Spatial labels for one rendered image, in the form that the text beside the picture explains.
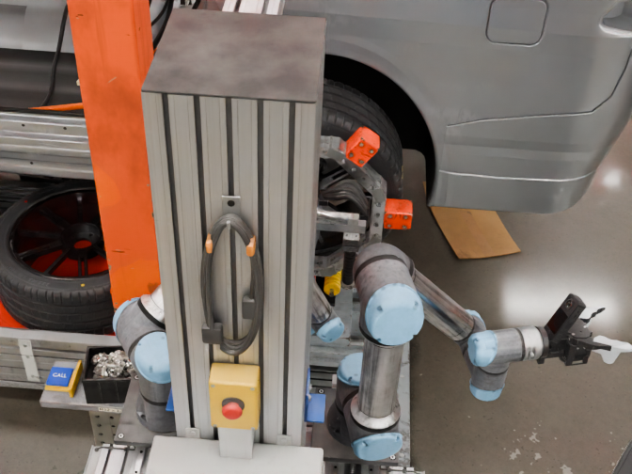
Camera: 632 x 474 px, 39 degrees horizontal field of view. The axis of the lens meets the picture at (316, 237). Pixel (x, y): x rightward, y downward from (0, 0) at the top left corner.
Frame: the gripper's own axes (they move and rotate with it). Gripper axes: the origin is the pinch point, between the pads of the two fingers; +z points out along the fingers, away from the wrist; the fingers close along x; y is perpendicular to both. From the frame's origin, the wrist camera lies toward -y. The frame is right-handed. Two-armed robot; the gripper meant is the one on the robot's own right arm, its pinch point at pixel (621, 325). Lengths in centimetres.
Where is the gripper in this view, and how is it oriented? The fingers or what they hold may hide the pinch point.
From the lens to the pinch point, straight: 217.7
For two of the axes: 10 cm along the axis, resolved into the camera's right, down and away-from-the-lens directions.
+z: 9.8, -0.9, 1.6
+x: 1.9, 5.4, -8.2
